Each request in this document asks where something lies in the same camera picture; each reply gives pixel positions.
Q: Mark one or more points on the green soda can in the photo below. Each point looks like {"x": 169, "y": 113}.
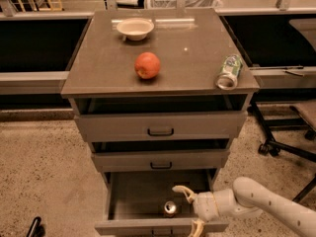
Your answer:
{"x": 227, "y": 78}

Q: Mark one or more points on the red apple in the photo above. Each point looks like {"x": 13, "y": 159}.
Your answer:
{"x": 147, "y": 65}

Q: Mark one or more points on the white wire basket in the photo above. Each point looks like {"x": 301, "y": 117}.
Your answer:
{"x": 172, "y": 4}

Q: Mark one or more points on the grey drawer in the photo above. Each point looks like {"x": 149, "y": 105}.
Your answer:
{"x": 157, "y": 155}
{"x": 135, "y": 203}
{"x": 146, "y": 118}

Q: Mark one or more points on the black object bottom left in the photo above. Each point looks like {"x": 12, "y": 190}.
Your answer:
{"x": 36, "y": 229}

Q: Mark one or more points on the grey drawer cabinet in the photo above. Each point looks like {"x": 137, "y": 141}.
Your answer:
{"x": 191, "y": 47}

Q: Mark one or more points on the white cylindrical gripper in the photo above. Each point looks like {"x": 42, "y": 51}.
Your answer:
{"x": 203, "y": 206}

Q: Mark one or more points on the white bowl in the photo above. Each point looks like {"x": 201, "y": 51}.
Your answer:
{"x": 135, "y": 28}

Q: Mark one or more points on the grey middle drawer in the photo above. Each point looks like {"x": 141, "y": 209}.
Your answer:
{"x": 157, "y": 155}

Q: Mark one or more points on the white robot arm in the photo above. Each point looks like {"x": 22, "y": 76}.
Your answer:
{"x": 248, "y": 198}

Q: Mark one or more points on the orange soda can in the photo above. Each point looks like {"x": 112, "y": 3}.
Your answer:
{"x": 170, "y": 209}

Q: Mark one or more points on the grey top drawer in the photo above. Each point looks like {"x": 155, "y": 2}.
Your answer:
{"x": 146, "y": 118}

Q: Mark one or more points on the grey bottom drawer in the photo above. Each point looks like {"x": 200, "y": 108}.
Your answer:
{"x": 135, "y": 203}

